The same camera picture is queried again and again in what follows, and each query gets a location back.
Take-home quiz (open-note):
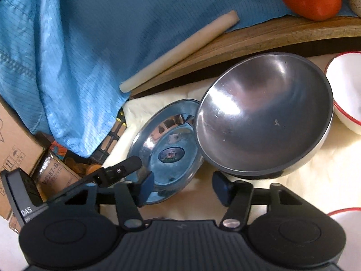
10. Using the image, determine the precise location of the steel plate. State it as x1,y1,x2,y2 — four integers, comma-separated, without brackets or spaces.
126,99,205,204

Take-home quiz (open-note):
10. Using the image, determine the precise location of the dark lattice object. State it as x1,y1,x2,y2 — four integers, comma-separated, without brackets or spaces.
93,112,128,162

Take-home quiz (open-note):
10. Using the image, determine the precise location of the colourful printed packet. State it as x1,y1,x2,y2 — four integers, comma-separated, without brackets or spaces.
50,140,102,177

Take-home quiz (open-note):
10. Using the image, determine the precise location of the white bowl with red rim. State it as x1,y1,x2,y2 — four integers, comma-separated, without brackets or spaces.
327,208,361,271
324,51,361,135

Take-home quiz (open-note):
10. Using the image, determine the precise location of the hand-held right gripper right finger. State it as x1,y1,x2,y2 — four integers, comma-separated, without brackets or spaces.
212,171,314,229

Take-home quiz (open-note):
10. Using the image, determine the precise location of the large steel bowl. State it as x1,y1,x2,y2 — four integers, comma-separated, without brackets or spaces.
195,52,334,179

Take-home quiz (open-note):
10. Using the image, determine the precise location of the white rolling pin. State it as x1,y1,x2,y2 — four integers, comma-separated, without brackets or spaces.
119,10,240,93

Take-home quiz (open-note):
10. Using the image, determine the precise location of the cream cloth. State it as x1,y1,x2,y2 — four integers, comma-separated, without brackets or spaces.
102,54,361,223

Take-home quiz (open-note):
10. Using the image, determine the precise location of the blue garment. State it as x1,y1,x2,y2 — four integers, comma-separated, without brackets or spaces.
0,0,361,159

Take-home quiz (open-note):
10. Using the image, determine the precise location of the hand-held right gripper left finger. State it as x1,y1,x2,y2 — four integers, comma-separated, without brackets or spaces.
46,172,155,231

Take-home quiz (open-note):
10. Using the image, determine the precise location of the wooden board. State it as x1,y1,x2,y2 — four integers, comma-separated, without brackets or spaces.
130,15,361,98

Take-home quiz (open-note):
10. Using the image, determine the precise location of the cardboard box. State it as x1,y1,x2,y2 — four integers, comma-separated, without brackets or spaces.
0,99,47,229

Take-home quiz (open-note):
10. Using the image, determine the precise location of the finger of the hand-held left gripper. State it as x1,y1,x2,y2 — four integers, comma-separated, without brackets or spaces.
84,157,143,188

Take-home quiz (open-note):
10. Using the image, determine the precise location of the brown labelled packet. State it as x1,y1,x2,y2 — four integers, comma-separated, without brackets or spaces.
30,150,83,201

